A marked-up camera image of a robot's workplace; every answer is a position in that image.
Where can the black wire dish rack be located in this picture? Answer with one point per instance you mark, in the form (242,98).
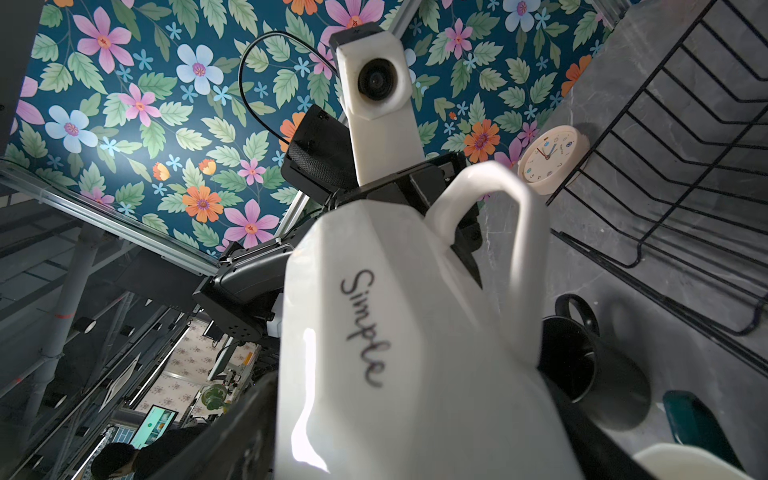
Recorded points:
(671,196)

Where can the black mug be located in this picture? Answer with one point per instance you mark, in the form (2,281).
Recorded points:
(608,386)

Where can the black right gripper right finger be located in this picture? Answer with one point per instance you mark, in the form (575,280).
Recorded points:
(598,456)

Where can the pink round clock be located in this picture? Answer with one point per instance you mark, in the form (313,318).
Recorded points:
(552,157)

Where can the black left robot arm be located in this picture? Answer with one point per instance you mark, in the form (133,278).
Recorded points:
(242,295)

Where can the green mug white inside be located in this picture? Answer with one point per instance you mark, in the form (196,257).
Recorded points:
(699,450)

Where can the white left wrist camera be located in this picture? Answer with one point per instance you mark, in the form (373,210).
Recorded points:
(377,98)

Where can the white faceted mug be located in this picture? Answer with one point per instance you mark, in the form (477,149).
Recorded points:
(393,365)

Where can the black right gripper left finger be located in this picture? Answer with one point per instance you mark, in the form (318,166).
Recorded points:
(239,445)

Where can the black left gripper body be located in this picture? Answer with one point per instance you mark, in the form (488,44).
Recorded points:
(319,162)

